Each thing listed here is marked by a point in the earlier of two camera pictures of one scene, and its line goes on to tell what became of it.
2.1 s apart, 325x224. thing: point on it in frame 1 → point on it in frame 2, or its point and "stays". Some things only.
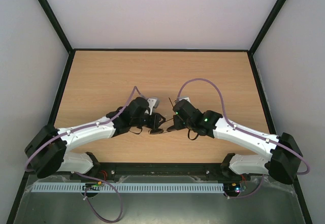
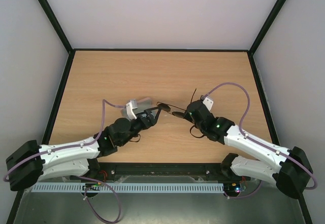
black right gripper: (178, 122) → (191, 110)
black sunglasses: (158, 131) → (178, 112)
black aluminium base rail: (156, 169) stays
